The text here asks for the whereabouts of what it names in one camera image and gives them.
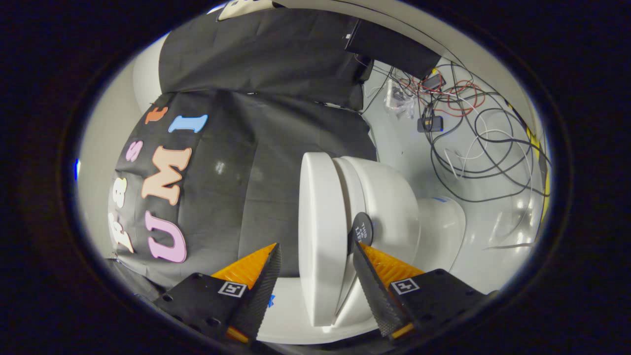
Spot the tangle of cables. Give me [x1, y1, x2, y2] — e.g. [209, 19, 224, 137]
[365, 58, 551, 249]

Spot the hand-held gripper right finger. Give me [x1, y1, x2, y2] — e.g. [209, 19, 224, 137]
[352, 242, 496, 342]

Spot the round black lid tab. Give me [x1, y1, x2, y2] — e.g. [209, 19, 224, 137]
[348, 212, 374, 255]

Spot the small black electronic device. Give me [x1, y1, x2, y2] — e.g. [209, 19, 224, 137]
[421, 73, 447, 92]
[417, 116, 444, 134]

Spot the black box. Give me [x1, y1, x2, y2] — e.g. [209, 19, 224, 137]
[344, 19, 442, 80]

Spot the clear plastic bag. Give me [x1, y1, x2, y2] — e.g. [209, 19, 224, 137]
[386, 80, 418, 118]

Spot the black backdrop cloth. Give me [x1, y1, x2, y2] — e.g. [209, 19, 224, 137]
[106, 7, 378, 291]

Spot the white toilet bowl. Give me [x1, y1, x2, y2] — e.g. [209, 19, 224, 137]
[333, 155, 467, 327]

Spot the white toilet lid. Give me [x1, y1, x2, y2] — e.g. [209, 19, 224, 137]
[298, 152, 349, 327]

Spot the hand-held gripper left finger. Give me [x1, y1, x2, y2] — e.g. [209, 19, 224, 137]
[154, 243, 282, 344]

